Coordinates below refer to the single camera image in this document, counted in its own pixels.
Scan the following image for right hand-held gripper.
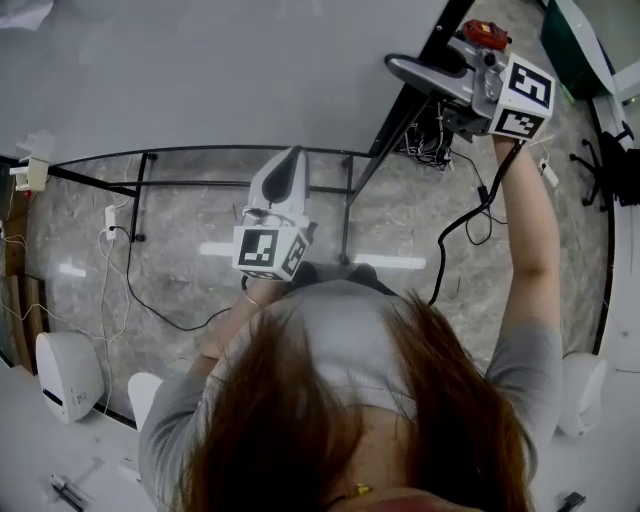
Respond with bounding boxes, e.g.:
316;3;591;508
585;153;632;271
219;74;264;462
384;38;558;144

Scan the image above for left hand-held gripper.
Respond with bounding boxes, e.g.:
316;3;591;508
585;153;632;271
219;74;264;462
232;145;320;283

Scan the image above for white table board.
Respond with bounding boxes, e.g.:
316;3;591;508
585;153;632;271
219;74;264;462
0;0;477;266

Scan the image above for person's left forearm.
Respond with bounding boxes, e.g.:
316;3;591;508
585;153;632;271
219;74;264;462
199;277;284;359

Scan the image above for red tool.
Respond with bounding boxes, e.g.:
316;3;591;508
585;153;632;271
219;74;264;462
459;18;512;52

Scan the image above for person's black shoe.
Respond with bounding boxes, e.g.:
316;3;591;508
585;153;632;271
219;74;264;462
349;263;397;297
294;261;319;289

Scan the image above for dark green cabinet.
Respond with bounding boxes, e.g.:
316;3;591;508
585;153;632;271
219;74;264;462
541;0;619;101

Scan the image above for person's grey top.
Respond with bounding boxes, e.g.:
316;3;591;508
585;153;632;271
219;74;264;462
137;278;566;512

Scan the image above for black office chair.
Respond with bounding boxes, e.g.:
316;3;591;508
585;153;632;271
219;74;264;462
568;118;640;212

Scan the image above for white dome device with slot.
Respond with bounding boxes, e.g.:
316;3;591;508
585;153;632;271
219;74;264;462
34;331;107;426

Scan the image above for brown wooden planks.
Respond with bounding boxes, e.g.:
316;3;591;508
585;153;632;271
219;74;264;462
0;272;50;375

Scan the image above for crumpled white paper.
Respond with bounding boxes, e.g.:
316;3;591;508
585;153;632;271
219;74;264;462
0;0;53;30

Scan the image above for black and white tool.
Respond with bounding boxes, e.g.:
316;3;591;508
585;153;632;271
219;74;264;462
48;472;87;512

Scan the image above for black hand tool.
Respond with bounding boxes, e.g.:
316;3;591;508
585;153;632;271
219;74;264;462
553;491;587;512

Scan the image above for black device with cables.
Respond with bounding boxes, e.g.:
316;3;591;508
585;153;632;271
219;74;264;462
398;98;455;172

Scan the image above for black power adapter with cable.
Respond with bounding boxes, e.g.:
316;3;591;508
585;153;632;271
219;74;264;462
448;148;509;247

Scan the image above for white floor cable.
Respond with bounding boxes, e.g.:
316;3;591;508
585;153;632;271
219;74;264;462
96;229;132;417
116;153;140;209

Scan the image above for black floor cable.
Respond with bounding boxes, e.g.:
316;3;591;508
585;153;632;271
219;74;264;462
110;226;235;333

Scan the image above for gold necklace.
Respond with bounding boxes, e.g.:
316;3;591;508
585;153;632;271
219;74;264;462
323;481;375;507

